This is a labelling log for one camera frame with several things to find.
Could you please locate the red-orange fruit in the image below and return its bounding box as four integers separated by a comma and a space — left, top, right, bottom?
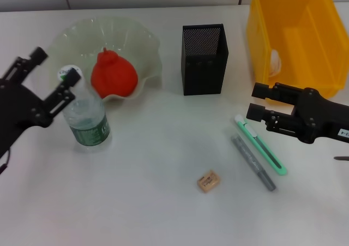
91, 48, 139, 99

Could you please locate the clear water bottle green label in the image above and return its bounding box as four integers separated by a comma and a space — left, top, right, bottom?
57, 64, 112, 153

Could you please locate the black mesh pen holder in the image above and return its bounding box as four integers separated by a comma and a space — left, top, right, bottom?
182, 23, 229, 96

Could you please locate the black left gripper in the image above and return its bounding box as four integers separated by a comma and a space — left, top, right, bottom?
0, 46, 82, 161

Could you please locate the translucent wavy fruit plate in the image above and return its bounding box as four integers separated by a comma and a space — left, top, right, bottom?
50, 16, 163, 103

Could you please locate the grey marker pen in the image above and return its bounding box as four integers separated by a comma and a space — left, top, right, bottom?
230, 134, 277, 192

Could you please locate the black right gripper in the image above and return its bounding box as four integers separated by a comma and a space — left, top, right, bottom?
246, 82, 349, 145

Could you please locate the yellow plastic storage bin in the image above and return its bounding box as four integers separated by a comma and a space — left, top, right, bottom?
246, 0, 349, 100

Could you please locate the mint green utility knife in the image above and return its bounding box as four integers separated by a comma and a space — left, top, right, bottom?
234, 114, 288, 176

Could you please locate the beige eraser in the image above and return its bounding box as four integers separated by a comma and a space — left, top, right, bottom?
196, 169, 221, 194

